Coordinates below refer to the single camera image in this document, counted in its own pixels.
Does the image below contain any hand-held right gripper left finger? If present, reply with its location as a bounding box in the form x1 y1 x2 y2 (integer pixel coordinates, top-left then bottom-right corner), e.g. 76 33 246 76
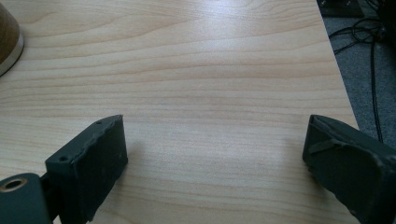
45 114 129 224

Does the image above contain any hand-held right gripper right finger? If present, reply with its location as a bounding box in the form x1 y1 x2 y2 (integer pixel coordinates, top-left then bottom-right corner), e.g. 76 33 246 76
302 114 396 224

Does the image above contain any brown round container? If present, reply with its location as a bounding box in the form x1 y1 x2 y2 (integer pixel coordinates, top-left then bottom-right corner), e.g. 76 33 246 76
0 2 25 77

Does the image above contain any black equipment base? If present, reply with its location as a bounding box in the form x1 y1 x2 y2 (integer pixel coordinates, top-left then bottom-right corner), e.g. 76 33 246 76
317 0 365 19

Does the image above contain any black cable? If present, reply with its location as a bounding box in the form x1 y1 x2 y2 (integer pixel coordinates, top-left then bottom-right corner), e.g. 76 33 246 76
328 17 389 144

